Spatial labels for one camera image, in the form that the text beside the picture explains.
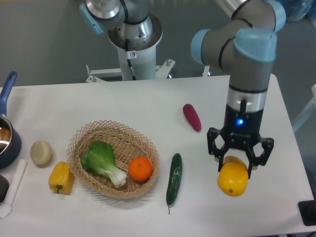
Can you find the purple sweet potato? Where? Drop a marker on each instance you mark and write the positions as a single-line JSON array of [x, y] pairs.
[[192, 117]]

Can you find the white frame right edge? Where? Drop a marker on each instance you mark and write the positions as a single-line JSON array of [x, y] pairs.
[[306, 112]]

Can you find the beige round bun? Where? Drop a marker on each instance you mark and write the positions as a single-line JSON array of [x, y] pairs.
[[41, 152]]

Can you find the woven wicker basket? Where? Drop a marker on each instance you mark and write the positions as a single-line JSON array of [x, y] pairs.
[[127, 144]]

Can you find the dark round object left edge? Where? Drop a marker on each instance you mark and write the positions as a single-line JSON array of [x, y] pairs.
[[4, 185]]

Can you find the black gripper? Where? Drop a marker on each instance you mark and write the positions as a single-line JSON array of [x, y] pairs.
[[238, 130]]

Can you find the yellow bell pepper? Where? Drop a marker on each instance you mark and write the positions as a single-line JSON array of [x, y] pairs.
[[61, 179]]

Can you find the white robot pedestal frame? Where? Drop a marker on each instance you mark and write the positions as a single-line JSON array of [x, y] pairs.
[[137, 51]]

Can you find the orange fruit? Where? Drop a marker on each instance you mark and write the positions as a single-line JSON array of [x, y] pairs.
[[140, 169]]

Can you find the yellow mango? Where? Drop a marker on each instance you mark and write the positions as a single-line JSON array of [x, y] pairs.
[[233, 176]]

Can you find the green cucumber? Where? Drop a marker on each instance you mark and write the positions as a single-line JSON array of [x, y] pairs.
[[174, 181]]

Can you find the black device right edge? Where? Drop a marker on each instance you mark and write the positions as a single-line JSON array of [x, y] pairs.
[[308, 212]]

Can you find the blue saucepan with handle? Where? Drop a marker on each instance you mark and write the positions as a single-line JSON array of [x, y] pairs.
[[10, 141]]

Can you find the green bok choy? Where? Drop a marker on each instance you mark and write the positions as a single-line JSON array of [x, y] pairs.
[[99, 159]]

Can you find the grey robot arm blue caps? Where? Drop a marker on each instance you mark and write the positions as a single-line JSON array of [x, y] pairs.
[[245, 49]]

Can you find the blue plastic bag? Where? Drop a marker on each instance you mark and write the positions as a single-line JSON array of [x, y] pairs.
[[296, 9]]

